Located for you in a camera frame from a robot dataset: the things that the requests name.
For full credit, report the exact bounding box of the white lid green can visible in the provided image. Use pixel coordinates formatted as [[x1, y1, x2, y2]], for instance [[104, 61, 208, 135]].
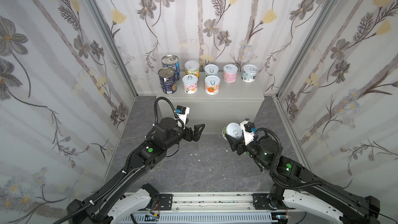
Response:
[[222, 122, 243, 140]]

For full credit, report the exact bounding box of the white lid orange can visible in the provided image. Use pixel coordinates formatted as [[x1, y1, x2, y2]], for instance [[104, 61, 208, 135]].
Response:
[[205, 75, 221, 95]]

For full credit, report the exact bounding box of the white lid pink can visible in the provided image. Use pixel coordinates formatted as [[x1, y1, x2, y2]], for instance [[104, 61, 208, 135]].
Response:
[[182, 75, 198, 94]]

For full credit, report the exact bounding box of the white lid light-blue can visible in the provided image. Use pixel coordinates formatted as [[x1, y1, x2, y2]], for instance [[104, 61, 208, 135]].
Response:
[[204, 64, 219, 77]]

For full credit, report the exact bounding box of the dark labelled tall can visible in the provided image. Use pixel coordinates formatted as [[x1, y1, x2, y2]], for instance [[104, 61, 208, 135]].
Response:
[[158, 67, 177, 94]]

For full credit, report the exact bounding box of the white lid yellow-orange can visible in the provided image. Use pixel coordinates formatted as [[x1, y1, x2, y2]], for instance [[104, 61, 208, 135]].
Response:
[[184, 60, 200, 78]]

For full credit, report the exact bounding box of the white lid pink-red can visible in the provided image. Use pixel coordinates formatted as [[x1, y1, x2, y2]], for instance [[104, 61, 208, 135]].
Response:
[[223, 64, 238, 83]]

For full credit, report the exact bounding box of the white lid teal can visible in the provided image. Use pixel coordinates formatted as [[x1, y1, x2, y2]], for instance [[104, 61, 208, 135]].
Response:
[[241, 64, 258, 83]]

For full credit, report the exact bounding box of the blue labelled tall can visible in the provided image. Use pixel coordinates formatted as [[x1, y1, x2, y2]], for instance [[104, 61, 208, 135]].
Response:
[[161, 55, 180, 80]]

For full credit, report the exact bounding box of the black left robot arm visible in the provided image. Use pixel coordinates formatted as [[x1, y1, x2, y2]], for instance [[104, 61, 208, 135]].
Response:
[[57, 117, 205, 224]]

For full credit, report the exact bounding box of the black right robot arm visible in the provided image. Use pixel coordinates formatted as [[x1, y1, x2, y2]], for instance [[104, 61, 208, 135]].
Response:
[[226, 130, 380, 224]]

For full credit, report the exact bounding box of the grey metal cabinet box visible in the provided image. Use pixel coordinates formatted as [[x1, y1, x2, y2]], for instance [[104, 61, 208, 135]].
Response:
[[157, 72, 264, 134]]

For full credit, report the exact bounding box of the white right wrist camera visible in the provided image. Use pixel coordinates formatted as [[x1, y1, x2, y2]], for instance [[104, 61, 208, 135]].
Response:
[[240, 120, 257, 146]]

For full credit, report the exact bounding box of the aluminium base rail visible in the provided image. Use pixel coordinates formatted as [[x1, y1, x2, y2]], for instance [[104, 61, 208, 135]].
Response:
[[124, 191, 340, 224]]

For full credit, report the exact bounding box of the white slotted cable duct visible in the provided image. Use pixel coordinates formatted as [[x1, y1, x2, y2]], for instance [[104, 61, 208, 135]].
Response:
[[118, 213, 278, 224]]

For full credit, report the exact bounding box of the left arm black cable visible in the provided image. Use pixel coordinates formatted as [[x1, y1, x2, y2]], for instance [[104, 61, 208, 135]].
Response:
[[51, 96, 187, 224]]

